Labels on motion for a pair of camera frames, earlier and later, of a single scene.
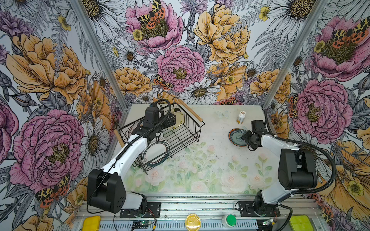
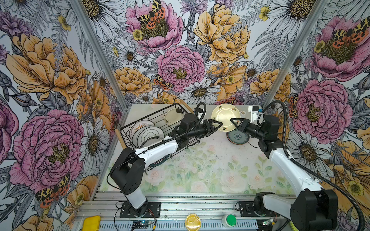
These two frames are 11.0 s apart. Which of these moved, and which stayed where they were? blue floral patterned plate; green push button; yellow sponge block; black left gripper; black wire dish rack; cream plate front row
Moved: cream plate front row; black left gripper
Stayed: green push button; yellow sponge block; black wire dish rack; blue floral patterned plate
